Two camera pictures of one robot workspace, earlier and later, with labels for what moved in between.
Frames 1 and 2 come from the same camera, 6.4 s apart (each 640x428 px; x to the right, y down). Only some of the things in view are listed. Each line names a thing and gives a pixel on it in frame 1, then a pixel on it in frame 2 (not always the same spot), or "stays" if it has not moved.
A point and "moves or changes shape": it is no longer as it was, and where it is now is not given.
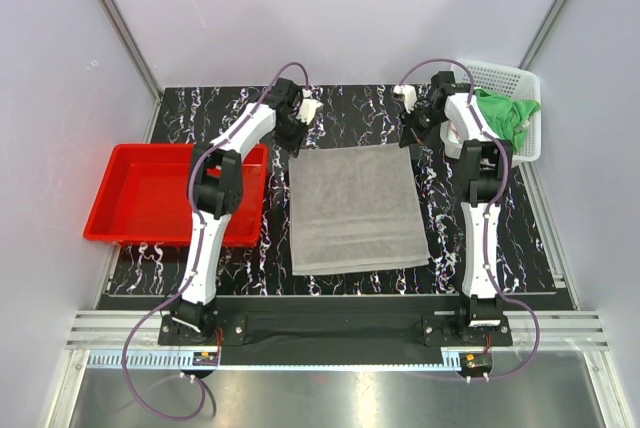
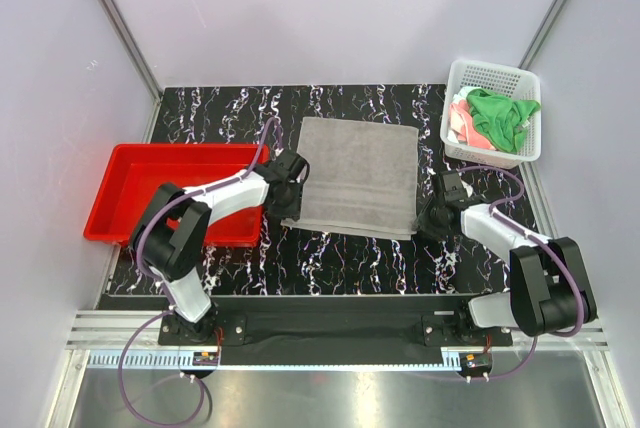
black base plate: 335,331 stays
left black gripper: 292,145 → 293,210
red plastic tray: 144,197 stays
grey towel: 356,210 moves or changes shape
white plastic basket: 505,79 stays
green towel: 505,118 stays
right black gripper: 409,131 → 422,223
